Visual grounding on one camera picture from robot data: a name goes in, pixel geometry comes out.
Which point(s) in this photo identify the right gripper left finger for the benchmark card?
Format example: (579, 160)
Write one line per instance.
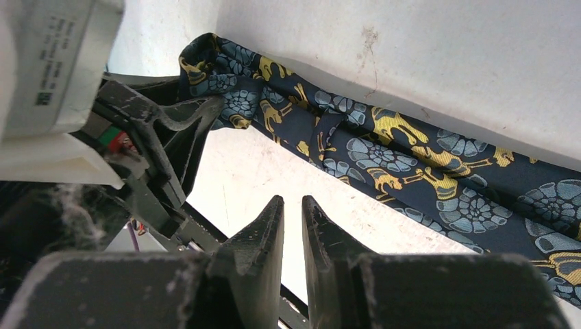
(236, 286)

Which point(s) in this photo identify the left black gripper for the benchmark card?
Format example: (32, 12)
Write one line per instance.
(152, 133)

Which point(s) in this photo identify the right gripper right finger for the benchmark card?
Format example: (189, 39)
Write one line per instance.
(351, 286)

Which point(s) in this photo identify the blue floral necktie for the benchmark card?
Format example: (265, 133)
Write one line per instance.
(488, 198)

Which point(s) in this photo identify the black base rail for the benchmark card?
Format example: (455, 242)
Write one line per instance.
(293, 312)

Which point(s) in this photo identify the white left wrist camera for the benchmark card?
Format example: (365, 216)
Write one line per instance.
(53, 55)

